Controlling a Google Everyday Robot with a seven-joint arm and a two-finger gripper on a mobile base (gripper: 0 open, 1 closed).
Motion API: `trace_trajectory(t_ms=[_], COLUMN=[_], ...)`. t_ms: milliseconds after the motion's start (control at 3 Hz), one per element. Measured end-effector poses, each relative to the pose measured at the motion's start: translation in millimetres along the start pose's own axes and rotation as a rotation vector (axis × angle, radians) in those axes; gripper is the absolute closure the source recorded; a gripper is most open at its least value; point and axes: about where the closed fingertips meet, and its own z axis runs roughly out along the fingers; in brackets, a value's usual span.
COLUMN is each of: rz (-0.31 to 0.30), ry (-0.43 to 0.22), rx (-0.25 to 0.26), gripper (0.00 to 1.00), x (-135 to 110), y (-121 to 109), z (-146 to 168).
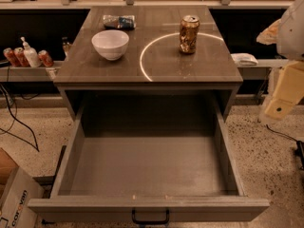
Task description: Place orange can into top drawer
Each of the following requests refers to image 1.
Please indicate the crushed orange soda can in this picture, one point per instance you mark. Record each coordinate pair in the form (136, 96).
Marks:
(189, 28)

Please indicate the crumpled blue chip bag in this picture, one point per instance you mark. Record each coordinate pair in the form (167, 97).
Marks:
(119, 22)

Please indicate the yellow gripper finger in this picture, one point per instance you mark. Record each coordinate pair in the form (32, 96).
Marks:
(286, 90)
(269, 35)

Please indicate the white ceramic bowl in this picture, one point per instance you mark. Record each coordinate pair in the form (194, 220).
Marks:
(110, 44)

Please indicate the open grey top drawer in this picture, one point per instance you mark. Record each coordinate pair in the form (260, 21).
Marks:
(149, 153)

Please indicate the cardboard box with print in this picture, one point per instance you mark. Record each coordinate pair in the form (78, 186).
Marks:
(17, 187)

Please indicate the grey side shelf right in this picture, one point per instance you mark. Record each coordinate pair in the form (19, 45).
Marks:
(261, 70)

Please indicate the grey side shelf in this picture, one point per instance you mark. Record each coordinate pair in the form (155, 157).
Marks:
(29, 74)
(261, 70)

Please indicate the grey side shelf left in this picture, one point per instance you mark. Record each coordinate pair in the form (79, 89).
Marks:
(29, 74)

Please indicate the folded white cloth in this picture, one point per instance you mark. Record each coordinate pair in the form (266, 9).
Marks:
(244, 59)

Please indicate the small glass bottle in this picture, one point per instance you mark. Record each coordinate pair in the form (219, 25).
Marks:
(66, 45)

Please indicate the black drawer handle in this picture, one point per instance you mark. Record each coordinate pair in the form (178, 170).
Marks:
(143, 219)

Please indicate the white pump soap bottle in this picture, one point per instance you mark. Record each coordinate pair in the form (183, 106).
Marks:
(31, 54)

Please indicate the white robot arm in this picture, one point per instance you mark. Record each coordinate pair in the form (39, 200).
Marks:
(288, 35)

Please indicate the grey wooden cabinet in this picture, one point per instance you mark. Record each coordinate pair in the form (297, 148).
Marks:
(153, 58)

